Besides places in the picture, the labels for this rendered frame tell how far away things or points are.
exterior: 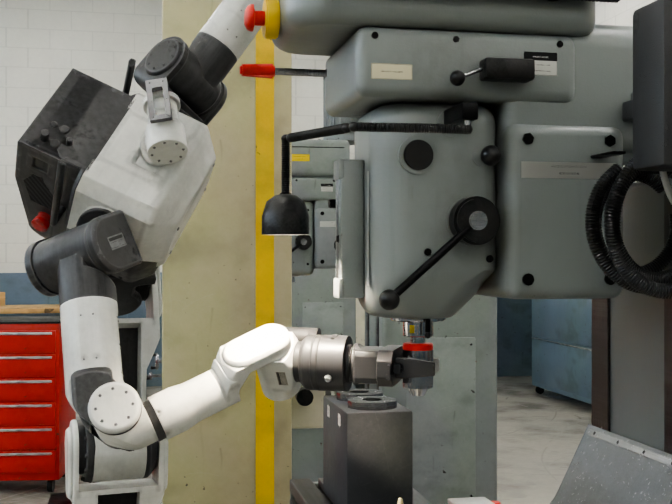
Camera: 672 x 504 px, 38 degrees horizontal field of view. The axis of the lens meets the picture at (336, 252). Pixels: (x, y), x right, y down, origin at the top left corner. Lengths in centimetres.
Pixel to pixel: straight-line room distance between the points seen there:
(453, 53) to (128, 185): 60
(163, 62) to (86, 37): 886
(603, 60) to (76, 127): 88
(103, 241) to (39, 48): 914
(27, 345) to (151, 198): 433
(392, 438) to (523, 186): 54
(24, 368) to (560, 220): 480
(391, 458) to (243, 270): 155
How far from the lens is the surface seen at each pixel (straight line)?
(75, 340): 156
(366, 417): 173
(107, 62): 1064
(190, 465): 325
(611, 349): 175
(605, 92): 153
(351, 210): 147
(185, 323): 319
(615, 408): 175
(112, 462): 203
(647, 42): 132
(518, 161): 145
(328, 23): 141
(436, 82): 142
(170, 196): 170
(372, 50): 140
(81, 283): 158
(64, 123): 176
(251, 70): 158
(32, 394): 600
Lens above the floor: 141
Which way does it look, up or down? level
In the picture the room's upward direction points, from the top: straight up
